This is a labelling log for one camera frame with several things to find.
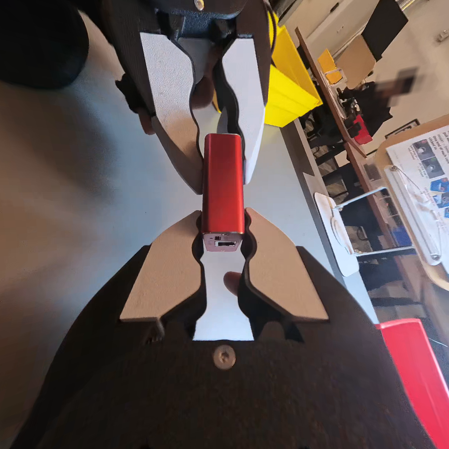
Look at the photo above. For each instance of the clear sheet clamp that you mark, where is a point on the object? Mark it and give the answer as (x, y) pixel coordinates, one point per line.
(414, 217)

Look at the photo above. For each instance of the person's left hand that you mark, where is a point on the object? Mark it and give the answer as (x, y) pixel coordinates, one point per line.
(147, 124)

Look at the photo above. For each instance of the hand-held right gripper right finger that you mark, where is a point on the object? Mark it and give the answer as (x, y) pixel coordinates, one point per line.
(280, 277)

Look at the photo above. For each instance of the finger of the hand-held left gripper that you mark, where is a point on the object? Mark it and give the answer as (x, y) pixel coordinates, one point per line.
(245, 87)
(165, 80)

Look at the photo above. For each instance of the black panel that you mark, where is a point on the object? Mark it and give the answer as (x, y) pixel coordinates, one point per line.
(384, 28)

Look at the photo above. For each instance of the framed wall picture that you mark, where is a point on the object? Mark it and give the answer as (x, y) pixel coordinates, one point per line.
(401, 129)

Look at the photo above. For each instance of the long brown table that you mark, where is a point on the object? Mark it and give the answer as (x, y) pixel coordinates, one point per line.
(326, 91)

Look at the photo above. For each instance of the printed instruction sheet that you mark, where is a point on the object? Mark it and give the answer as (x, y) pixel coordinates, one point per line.
(428, 154)

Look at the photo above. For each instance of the yellow plastic bin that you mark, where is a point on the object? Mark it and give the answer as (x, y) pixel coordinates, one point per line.
(291, 98)

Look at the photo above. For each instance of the red plastic bin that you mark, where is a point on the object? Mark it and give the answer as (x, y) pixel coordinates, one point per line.
(414, 368)

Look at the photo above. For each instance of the small orange bin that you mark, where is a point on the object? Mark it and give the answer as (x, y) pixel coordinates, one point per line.
(329, 66)

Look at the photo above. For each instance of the person's right hand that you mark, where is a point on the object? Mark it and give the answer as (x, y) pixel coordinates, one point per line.
(232, 282)

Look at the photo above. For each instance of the small red box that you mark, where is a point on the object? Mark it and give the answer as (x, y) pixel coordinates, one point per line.
(361, 129)

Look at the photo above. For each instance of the brown board panel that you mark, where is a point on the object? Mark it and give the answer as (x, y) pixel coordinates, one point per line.
(356, 65)

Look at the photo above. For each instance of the person's black jacket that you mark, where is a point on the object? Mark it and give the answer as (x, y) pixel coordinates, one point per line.
(38, 38)

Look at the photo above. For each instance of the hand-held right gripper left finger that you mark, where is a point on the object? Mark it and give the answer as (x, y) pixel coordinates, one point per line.
(165, 277)

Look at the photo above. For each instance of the red ethernet splitter box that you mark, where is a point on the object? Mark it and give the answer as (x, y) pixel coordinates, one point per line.
(222, 182)

